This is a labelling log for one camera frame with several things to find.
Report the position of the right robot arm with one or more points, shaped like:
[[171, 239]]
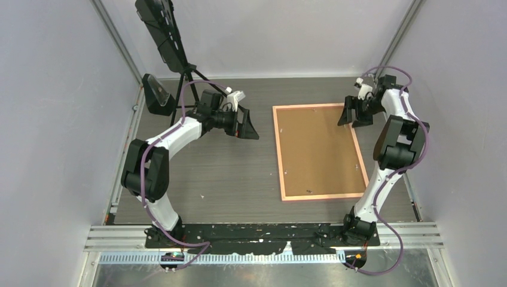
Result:
[[399, 147]]

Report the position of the black camera tripod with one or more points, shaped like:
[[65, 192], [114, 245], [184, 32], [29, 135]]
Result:
[[186, 81]]

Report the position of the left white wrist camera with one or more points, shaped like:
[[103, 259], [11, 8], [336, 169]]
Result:
[[234, 97]]

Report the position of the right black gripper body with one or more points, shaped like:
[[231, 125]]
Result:
[[370, 105]]

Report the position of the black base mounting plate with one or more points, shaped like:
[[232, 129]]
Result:
[[263, 239]]

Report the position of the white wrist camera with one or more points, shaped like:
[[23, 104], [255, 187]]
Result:
[[363, 89], [234, 97]]

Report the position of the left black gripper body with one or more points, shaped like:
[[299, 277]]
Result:
[[229, 122]]

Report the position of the aluminium rail front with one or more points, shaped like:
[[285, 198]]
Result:
[[126, 245]]

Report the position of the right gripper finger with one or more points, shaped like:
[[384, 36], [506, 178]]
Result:
[[348, 106], [362, 121]]

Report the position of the brown cardboard backing board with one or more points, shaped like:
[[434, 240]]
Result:
[[317, 150]]

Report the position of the black wedge stand base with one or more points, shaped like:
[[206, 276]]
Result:
[[159, 101]]

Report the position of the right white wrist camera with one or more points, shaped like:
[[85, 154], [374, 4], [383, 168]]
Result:
[[363, 89]]

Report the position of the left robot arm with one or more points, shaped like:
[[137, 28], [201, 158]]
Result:
[[146, 169]]

